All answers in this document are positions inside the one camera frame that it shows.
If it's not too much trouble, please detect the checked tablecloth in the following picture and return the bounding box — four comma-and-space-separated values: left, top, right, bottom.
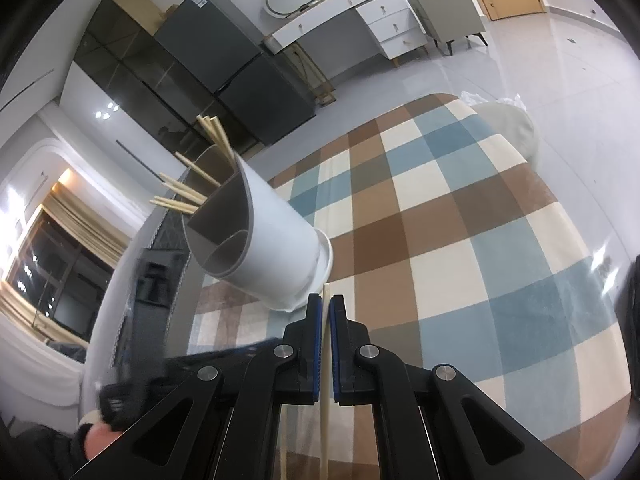
192, 92, 632, 480

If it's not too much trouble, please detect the dark glass cabinet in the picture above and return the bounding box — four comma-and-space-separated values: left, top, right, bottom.
59, 0, 261, 161

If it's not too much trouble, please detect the dark window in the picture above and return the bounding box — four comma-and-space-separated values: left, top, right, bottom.
7, 210, 113, 336

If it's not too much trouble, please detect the dark grey fridge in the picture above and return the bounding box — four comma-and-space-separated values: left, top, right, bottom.
154, 0, 317, 148

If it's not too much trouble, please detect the person's left forearm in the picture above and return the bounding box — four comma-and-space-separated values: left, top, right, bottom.
0, 412, 88, 480

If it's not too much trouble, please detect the white plastic bag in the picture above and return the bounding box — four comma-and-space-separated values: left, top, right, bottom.
459, 91, 528, 116

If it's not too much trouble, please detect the beige curtain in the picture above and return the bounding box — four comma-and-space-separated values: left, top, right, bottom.
0, 187, 131, 321

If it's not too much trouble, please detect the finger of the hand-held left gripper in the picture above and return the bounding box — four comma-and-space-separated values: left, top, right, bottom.
165, 339, 281, 368

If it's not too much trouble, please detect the white sheer curtain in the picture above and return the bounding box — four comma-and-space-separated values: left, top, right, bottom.
0, 305, 93, 411

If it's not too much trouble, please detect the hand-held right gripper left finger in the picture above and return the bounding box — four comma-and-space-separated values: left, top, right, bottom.
70, 294, 323, 480

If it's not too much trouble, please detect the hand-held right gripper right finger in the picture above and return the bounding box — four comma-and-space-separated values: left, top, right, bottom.
330, 295, 583, 480

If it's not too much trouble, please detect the single wooden chopstick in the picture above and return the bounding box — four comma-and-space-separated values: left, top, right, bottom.
320, 284, 332, 480

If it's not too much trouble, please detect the white grey utensil holder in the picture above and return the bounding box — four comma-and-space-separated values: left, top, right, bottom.
181, 144, 335, 311

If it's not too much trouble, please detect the white vanity desk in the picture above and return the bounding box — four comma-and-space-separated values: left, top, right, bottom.
263, 0, 428, 68

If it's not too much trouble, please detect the grey nightstand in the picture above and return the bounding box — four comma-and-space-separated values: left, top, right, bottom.
406, 0, 488, 57

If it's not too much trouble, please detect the bundle of wooden chopsticks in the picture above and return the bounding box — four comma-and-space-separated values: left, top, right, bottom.
150, 114, 236, 216

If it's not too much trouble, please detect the dark object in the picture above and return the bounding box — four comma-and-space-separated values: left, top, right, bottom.
619, 255, 640, 403

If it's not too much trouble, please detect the person's left hand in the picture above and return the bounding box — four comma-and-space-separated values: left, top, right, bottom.
80, 410, 128, 463

